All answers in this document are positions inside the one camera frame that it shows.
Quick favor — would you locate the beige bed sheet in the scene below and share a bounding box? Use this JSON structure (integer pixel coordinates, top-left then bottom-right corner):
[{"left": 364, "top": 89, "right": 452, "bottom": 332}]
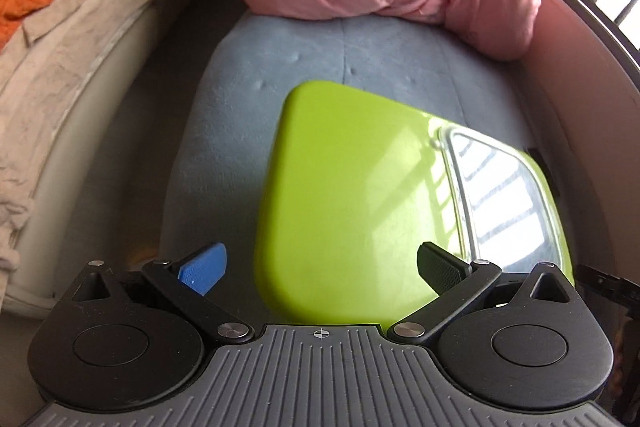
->
[{"left": 0, "top": 0, "right": 216, "bottom": 278}]

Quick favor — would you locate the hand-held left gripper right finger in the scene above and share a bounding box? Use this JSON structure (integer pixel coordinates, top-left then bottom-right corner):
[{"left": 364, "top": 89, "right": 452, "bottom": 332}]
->
[{"left": 387, "top": 242, "right": 578, "bottom": 345}]

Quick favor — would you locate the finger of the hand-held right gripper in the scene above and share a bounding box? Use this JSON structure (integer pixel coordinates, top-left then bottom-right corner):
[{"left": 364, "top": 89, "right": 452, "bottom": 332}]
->
[{"left": 577, "top": 264, "right": 640, "bottom": 308}]

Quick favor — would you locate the green box with clear window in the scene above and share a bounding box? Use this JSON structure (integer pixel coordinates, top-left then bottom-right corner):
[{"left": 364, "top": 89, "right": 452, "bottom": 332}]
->
[{"left": 252, "top": 79, "right": 576, "bottom": 327}]

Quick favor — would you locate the grey-blue plush cushion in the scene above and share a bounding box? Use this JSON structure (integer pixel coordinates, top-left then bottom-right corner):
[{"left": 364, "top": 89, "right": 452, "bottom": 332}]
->
[{"left": 159, "top": 13, "right": 553, "bottom": 275}]

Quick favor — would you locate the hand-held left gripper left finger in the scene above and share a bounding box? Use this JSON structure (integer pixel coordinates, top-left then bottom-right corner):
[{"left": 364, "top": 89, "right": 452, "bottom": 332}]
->
[{"left": 70, "top": 243, "right": 255, "bottom": 344}]

